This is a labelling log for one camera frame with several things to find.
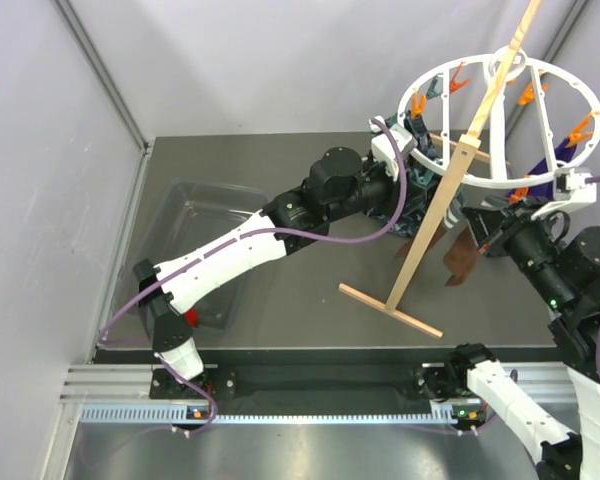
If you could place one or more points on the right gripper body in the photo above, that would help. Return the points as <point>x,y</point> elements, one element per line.
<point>521,233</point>

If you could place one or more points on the dark patterned sock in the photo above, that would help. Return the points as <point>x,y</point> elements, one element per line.
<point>422,184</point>

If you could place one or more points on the teal clothespin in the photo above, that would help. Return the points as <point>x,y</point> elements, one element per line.
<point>434,87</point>

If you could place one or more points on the red snowflake sock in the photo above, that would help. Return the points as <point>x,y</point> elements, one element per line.
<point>192,318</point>

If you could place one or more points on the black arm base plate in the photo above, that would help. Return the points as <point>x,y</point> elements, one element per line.
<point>232,382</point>

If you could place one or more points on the white round sock hanger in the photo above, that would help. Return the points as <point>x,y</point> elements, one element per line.
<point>498,178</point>

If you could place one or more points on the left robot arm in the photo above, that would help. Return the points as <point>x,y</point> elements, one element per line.
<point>340,184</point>

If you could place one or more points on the brown sock with stripes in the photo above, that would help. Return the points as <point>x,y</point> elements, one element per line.
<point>461,258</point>

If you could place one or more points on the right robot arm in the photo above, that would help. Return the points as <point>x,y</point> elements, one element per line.
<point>566,277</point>

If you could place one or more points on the clear plastic bin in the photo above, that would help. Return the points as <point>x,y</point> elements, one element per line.
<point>189,215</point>

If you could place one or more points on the orange clothespin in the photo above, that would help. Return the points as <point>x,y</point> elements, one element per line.
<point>418,105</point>
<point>578,134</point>

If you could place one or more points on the aluminium frame rail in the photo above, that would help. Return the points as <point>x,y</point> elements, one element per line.
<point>109,426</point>

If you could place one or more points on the wooden hanger stand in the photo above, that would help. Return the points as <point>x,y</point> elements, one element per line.
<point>460,161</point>

